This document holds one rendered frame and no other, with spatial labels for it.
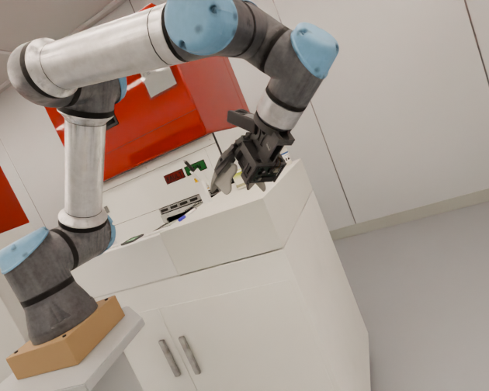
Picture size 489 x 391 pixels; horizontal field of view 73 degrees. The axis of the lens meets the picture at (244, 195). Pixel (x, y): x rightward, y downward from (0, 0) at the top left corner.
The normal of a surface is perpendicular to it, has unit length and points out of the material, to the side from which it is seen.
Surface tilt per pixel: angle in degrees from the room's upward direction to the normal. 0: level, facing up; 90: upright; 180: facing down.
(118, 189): 90
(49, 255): 88
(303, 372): 90
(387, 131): 90
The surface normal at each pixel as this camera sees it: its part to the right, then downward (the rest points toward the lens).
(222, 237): -0.32, 0.27
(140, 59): -0.18, 0.89
